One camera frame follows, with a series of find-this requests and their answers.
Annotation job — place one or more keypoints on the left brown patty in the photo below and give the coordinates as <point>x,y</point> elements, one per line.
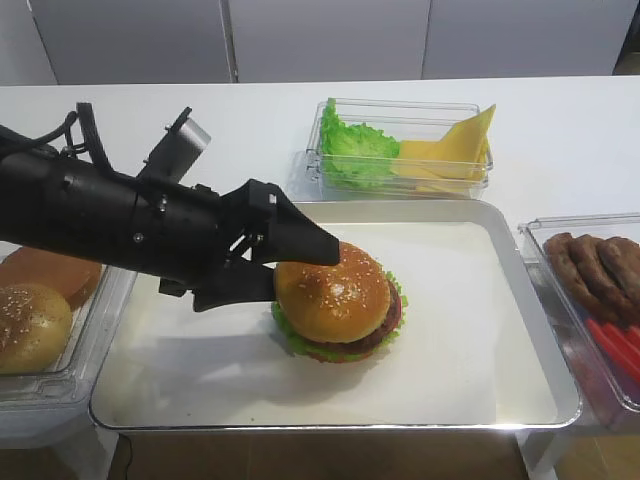
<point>557,251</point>

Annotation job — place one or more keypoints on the green lettuce leaf in container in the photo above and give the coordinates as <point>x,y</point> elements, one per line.
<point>357,155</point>

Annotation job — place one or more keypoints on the middle red tomato slice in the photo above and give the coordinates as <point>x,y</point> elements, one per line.
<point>623,347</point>

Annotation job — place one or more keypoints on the clear lettuce and cheese container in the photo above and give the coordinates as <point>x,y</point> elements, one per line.
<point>404,121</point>

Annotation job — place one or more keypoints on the sesame seed top bun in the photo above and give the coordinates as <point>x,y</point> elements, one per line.
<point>334,304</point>

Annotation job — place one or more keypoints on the left red tomato slice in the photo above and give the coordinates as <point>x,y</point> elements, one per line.
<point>596,331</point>

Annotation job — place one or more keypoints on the right red tomato slice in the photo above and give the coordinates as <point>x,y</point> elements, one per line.
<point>633,335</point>

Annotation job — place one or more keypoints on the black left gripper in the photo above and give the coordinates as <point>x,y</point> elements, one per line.
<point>219,246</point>

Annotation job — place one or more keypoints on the right brown patty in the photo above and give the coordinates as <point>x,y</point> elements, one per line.
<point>620,256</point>

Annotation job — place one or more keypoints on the middle brown patty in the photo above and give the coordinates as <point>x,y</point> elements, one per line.
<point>601,284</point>

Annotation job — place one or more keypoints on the bottom bun of burger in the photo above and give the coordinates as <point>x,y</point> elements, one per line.
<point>334,358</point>

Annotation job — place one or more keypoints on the yellow cheese slice upright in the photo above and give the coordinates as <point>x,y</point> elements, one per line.
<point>461,153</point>

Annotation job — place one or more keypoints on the green lettuce under patty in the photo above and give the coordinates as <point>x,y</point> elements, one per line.
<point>300,346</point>

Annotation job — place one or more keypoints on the yellow cheese slice flat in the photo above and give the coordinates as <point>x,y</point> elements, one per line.
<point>416,164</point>

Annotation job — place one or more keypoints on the red tomato slice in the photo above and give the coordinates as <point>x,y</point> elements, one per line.
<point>596,331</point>
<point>623,347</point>
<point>633,335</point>

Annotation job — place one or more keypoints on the plain brown bun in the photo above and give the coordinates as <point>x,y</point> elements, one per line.
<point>73,278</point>

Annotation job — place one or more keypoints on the silver metal tray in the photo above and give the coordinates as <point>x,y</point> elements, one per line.
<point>533,387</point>

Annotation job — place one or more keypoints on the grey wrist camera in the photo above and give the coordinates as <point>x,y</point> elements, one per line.
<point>183,142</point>

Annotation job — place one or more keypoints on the brown patty on burger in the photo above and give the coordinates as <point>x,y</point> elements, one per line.
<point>368,343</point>

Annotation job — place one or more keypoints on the clear bun container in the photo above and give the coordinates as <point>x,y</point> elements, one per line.
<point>69,380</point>

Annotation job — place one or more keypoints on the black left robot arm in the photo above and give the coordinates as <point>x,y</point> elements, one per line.
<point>60,193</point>

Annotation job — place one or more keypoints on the sesame seed bun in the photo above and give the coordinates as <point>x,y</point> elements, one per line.
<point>36,323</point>
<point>334,304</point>

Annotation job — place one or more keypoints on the white parchment paper sheet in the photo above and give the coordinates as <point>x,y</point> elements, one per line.
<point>231,366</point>

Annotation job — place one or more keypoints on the clear patty and tomato container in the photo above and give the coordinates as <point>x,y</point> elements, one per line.
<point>611,395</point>

